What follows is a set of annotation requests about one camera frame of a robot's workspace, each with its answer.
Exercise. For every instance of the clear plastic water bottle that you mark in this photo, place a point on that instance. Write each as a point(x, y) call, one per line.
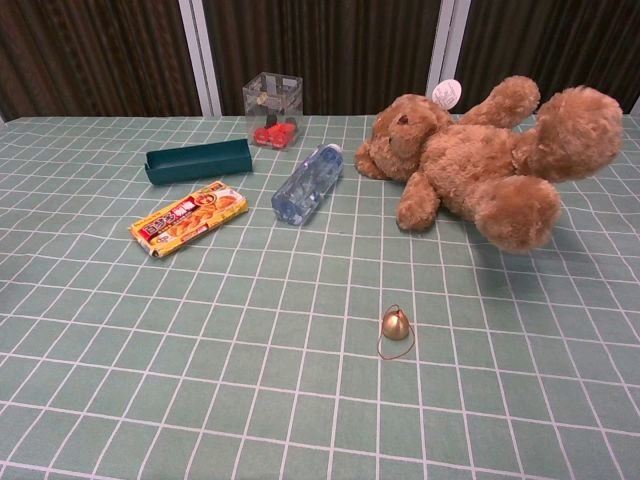
point(309, 184)

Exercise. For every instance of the red toy blocks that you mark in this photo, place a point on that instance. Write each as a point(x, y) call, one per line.
point(274, 135)

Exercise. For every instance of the yellow curry roux box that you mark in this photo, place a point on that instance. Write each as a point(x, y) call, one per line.
point(189, 219)

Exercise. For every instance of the dark green rectangular tray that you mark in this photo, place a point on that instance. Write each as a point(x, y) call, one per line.
point(197, 162)

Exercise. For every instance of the clear plastic square box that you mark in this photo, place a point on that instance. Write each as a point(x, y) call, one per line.
point(272, 100)

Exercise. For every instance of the green checkered tablecloth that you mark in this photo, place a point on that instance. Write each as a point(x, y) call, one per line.
point(200, 350)

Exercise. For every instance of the brown teddy bear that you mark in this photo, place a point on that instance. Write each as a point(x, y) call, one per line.
point(480, 160)

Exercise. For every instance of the white round hang tag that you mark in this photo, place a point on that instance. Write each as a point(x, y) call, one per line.
point(446, 93)

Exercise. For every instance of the white vertical frame post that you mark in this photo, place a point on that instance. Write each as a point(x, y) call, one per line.
point(445, 45)
point(200, 55)

